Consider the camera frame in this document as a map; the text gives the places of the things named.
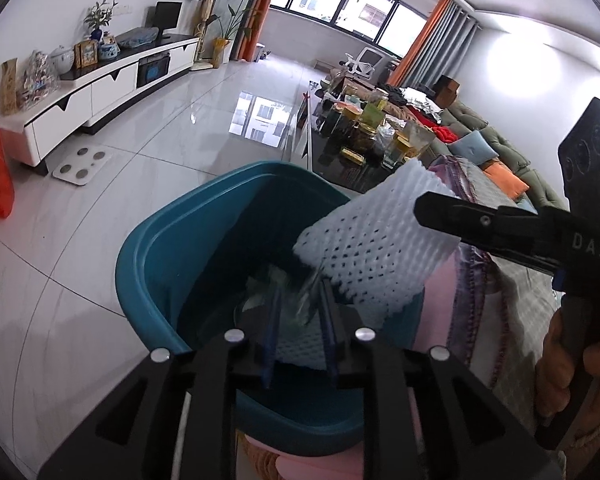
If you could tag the beige paper package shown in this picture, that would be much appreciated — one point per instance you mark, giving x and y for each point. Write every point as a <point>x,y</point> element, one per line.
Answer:
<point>9,87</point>

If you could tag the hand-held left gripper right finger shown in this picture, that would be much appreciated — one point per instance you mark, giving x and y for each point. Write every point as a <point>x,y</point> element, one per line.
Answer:
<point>330,340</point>

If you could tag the leafy plant in yellow pot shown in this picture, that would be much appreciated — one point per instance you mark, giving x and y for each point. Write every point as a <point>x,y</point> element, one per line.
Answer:
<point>235,15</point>

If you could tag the person's right hand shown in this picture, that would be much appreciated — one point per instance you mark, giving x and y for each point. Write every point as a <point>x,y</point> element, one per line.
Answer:
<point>555,365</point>

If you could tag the silver foil packaging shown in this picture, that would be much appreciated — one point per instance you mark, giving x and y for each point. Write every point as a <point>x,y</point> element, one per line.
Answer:
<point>420,100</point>

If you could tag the brown wooden cabinet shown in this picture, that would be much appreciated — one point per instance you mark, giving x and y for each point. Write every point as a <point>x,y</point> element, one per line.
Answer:
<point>447,91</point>

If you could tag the patterned green tablecloth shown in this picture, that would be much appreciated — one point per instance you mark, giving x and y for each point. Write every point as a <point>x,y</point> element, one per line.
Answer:
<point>520,305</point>

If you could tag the white bathroom scale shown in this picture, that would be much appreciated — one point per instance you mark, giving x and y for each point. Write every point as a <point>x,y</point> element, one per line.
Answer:
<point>82,165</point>

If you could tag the picture frame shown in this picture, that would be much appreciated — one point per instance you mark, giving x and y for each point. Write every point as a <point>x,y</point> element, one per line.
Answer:
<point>86,54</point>

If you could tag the gold tin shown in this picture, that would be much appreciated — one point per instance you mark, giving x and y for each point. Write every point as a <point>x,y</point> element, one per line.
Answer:
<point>353,155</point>

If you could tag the black glass coffee table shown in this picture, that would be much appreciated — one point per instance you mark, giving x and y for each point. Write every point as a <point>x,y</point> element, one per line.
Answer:
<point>330,155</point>

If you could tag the blue white porcelain bowl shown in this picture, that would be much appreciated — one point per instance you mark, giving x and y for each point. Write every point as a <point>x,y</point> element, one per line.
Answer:
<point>109,51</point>

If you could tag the blue plastic trash bin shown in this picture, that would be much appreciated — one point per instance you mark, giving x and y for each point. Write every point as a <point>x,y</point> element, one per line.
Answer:
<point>180,260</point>

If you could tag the glass ornament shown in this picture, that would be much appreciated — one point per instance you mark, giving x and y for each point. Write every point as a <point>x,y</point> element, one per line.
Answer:
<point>39,77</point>

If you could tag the black bag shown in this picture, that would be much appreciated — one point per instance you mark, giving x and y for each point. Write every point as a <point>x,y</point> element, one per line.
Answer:
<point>395,94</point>

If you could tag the white ceramic jar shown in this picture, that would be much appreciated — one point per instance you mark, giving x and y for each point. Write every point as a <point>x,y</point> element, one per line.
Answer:
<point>62,60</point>

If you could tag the blue patterned cover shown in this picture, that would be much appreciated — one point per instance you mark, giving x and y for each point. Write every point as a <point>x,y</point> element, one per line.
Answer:
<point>137,36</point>

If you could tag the white office chair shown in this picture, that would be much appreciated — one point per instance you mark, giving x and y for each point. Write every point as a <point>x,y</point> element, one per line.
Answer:
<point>365,59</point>

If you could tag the white TV cabinet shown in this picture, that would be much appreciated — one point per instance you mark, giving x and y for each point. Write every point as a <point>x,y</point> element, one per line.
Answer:
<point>105,90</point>

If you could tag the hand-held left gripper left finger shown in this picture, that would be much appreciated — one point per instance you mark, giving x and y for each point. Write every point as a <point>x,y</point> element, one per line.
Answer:
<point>271,340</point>

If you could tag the clear plastic wrapper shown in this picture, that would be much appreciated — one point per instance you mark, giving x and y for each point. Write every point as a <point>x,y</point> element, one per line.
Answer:
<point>290,290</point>

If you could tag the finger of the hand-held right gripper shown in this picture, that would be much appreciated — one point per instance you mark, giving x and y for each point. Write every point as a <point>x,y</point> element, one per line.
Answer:
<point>530,264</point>
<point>485,227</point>

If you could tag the green sofa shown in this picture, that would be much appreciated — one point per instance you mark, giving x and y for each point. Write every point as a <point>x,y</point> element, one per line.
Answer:
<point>510,137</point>

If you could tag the orange cushion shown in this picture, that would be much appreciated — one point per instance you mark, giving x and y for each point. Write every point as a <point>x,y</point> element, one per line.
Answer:
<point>507,180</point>

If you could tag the blue cushion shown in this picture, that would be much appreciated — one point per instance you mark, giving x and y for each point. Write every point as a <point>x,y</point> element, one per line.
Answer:
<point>527,204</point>
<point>472,145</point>

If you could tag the beige paper snack bag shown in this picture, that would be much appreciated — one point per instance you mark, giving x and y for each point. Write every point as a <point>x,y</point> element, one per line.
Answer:
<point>415,142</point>

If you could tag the grey curtain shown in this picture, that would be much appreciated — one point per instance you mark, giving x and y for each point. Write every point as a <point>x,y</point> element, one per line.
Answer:
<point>455,35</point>

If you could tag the black monitor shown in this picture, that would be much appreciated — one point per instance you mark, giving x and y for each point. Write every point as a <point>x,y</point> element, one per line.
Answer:
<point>164,16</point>

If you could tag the red cloth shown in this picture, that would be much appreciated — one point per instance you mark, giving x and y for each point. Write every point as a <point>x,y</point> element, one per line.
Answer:
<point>432,127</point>

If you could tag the person's right forearm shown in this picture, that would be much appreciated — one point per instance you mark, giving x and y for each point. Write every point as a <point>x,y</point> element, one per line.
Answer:
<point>597,430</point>

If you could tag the small plant in blue vase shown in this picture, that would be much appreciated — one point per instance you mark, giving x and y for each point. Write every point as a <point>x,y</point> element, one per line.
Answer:
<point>100,17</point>

